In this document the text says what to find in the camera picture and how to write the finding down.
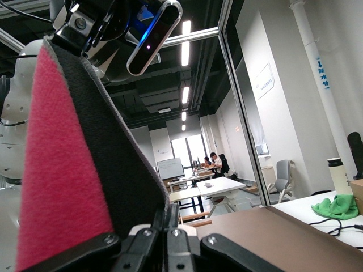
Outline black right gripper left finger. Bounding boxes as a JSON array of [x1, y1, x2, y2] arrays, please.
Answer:
[[25, 208, 168, 272]]

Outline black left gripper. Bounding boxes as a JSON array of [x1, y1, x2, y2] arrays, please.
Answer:
[[52, 0, 136, 57]]

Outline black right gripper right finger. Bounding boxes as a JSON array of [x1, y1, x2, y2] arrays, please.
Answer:
[[166, 202, 277, 272]]

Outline red and grey cloth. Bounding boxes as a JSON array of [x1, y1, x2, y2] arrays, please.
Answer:
[[15, 36, 171, 272]]

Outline green cloth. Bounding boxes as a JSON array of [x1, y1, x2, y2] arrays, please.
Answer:
[[310, 194, 360, 220]]

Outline beige desk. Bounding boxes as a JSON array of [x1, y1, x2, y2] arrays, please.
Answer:
[[169, 186, 205, 219]]

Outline white desk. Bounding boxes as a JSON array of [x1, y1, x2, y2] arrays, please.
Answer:
[[196, 176, 247, 219]]

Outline whiteboard on stand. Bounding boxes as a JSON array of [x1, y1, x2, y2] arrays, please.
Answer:
[[156, 157, 185, 180]]

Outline person in white shirt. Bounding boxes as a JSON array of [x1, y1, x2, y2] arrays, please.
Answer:
[[209, 152, 223, 178]]

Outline black office chair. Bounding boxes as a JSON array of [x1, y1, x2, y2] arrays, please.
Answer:
[[218, 154, 230, 175]]

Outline grey office chair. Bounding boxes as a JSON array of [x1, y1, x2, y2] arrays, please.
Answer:
[[266, 159, 296, 204]]

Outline white thermos bottle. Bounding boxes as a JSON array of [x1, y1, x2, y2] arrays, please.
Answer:
[[327, 157, 354, 196]]

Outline brown cardboard box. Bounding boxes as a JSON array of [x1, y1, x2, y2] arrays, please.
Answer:
[[348, 178, 363, 215]]

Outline black chair back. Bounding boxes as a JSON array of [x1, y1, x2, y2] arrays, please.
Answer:
[[347, 131, 363, 180]]

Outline white pipe with blue sign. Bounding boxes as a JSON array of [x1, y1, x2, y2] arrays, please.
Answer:
[[289, 0, 354, 182]]

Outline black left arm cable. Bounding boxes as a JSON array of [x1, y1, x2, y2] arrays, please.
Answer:
[[0, 1, 54, 23]]

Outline aluminium frame post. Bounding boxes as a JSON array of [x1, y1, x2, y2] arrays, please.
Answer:
[[163, 0, 270, 207]]

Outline black cable with plug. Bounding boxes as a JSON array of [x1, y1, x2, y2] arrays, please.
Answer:
[[308, 217, 363, 252]]

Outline white wall sign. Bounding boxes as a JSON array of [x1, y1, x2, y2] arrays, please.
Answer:
[[253, 62, 275, 100]]

